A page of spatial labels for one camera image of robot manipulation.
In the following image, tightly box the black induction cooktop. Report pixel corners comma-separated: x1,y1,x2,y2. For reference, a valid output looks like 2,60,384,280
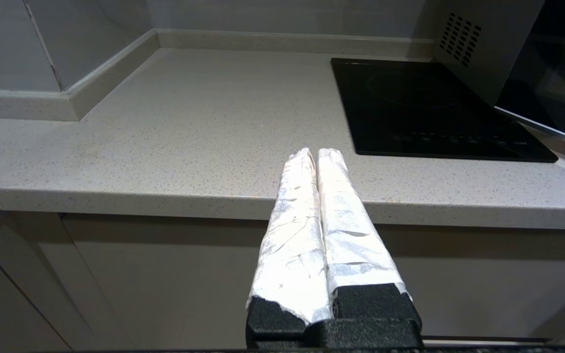
331,58,559,163

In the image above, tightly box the silver Panasonic microwave oven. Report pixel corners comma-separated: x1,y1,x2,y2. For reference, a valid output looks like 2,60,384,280
432,0,565,152

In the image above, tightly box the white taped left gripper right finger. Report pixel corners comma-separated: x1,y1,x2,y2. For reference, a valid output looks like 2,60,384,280
316,148,423,344

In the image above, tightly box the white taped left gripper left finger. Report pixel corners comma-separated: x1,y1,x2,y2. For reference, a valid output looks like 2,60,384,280
246,147,333,350

